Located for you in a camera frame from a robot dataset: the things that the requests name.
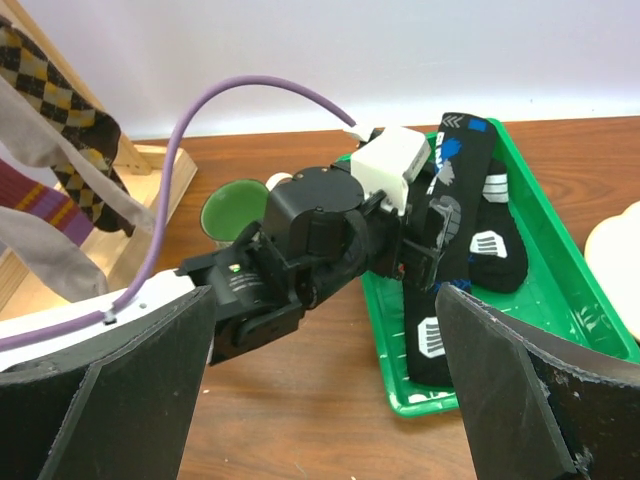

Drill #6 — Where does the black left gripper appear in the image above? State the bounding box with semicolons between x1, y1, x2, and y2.
360;190;445;290

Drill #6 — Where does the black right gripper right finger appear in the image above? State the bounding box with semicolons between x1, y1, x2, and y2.
436;284;639;479

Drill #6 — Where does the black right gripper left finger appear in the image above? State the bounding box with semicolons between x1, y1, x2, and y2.
1;287;215;479

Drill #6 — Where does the black blue logo sock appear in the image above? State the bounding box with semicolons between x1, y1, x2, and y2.
403;112;497;388

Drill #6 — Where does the grey red striped sock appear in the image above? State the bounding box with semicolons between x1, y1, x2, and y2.
1;80;156;302

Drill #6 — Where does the black white striped sock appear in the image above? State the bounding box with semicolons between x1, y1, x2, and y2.
469;158;529;293

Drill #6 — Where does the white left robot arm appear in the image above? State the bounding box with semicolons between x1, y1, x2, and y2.
1;165;452;370

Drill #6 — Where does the green plastic tray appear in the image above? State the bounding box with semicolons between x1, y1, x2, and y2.
361;120;639;418

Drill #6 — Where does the green ceramic mug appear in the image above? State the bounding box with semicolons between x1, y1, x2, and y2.
200;172;293;249

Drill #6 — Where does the cream divided plate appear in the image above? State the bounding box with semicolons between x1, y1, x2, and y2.
584;201;639;341

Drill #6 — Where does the maroon purple sock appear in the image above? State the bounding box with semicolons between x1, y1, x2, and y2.
1;159;93;246

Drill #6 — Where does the brown yellow argyle sock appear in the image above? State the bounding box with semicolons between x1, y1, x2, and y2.
1;17;135;237

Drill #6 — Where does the wooden drying rack frame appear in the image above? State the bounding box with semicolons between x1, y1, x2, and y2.
1;1;197;320

